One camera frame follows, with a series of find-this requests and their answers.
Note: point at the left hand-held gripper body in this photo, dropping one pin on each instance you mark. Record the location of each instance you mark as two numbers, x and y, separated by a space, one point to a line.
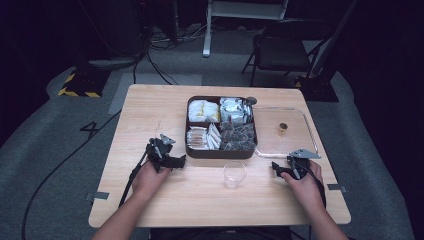
159 154

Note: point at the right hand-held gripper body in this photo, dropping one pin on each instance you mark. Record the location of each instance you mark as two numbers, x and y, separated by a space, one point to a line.
300 163

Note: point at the person's right hand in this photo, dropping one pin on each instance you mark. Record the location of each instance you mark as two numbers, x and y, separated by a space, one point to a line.
305 190

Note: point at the person's left hand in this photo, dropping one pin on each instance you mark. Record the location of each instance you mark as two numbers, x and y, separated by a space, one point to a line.
149 180

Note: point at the clear box lid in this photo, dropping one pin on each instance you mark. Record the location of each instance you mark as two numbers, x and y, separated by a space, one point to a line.
286 140

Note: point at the row of white stick packets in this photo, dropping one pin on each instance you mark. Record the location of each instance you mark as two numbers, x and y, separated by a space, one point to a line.
201 137

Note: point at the dark brown compartment box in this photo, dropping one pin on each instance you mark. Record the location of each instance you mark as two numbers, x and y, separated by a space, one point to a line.
220 154

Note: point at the grey tape piece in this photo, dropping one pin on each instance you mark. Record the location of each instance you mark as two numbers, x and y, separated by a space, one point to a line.
336 188
98 195

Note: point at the clear plastic cup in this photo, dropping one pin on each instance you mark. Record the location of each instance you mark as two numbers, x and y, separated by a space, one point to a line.
234 176

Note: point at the pile of dark tea bags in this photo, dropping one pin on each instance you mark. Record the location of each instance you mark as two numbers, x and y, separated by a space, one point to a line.
238 136

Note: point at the pile of yellow white packets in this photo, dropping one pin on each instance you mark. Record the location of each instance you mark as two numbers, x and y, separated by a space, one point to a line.
204 111

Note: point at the pile of silver sachets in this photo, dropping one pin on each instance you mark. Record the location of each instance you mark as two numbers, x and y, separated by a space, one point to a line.
235 109

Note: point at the small round dark knob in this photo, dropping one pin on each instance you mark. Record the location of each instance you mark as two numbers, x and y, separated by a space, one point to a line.
251 100

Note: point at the black stand with base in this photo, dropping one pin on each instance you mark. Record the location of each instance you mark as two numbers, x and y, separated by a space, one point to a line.
318 87

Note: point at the person's dark clothing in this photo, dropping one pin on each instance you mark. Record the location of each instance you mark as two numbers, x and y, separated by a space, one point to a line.
220 234

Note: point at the black yellow striped stand base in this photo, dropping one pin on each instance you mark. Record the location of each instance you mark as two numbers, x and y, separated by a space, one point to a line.
85 83

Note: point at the black folding chair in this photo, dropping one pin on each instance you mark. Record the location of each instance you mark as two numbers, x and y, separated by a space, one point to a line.
283 53

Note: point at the white desk leg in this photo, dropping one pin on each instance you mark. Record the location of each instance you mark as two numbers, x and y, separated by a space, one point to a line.
207 33

